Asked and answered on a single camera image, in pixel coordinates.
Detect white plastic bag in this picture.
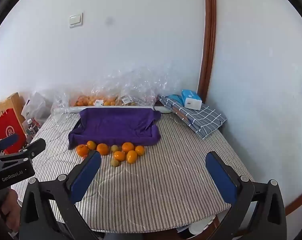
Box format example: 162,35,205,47
22,92,48,126

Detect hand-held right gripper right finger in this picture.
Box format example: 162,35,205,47
205,151,287,240

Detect blue and white box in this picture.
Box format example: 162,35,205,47
181,89,203,110

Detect brown wooden door frame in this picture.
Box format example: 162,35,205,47
197,0,217,103

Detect white round container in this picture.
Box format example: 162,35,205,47
188,220,213,239

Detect flat striped package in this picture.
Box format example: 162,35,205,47
159,95,227,140

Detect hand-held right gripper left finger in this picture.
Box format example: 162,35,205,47
19,150,109,240

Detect crumpled clear plastic bag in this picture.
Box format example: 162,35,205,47
116,65,184,107

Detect brown wooden baseboard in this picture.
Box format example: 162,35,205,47
284,187,302,217

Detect black cable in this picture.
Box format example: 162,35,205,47
153,99,172,114

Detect red paper bag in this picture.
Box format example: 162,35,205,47
0,107,27,155

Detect blue packet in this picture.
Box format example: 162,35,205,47
165,94,183,106

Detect large orange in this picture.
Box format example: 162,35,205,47
76,144,90,156
122,142,135,154
96,143,109,156

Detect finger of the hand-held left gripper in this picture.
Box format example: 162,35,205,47
0,138,46,163
0,133,19,157

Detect white light switch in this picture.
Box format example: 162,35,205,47
69,12,83,28

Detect purple towel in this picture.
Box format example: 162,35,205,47
68,107,162,150

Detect striped quilt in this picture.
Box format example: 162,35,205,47
11,106,254,234

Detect brown paper bag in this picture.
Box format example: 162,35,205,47
0,92,25,125

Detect bottle with dark label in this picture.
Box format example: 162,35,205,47
26,119,38,137

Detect clear plastic bag of oranges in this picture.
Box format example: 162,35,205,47
72,80,119,107

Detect person's left hand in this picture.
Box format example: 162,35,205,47
0,187,23,230

